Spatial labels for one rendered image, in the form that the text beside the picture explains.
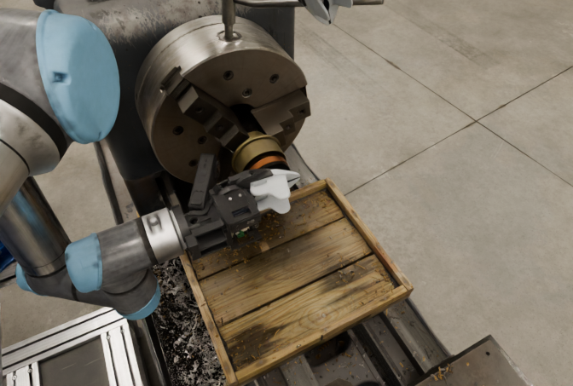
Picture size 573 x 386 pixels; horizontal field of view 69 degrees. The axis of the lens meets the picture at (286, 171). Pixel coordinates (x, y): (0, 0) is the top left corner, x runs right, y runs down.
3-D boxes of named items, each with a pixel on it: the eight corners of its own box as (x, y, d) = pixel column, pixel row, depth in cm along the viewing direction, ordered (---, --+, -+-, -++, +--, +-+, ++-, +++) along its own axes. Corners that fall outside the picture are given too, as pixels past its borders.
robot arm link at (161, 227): (150, 234, 67) (136, 204, 61) (177, 224, 68) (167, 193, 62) (162, 273, 62) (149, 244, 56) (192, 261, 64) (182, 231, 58)
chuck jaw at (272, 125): (242, 99, 79) (298, 74, 81) (248, 118, 83) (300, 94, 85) (268, 135, 72) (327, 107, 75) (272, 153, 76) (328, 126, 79)
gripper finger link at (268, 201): (311, 206, 70) (261, 227, 67) (295, 182, 73) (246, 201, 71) (312, 195, 67) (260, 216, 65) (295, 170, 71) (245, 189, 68)
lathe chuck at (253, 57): (149, 173, 89) (125, 35, 67) (281, 139, 101) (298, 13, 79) (161, 203, 83) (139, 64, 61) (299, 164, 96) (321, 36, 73)
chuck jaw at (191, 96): (211, 118, 78) (160, 88, 69) (228, 98, 77) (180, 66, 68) (233, 155, 72) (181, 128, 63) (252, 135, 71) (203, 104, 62)
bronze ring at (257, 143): (222, 133, 70) (245, 171, 65) (273, 118, 73) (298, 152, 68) (227, 168, 77) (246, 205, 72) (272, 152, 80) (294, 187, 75)
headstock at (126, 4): (76, 58, 131) (16, -80, 102) (218, 23, 146) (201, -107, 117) (115, 188, 96) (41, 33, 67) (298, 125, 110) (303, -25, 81)
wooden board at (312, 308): (176, 249, 85) (171, 238, 82) (327, 187, 96) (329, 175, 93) (231, 392, 67) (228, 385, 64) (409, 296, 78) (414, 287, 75)
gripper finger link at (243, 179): (274, 188, 69) (225, 207, 66) (269, 181, 70) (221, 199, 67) (274, 169, 65) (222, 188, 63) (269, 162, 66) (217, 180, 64)
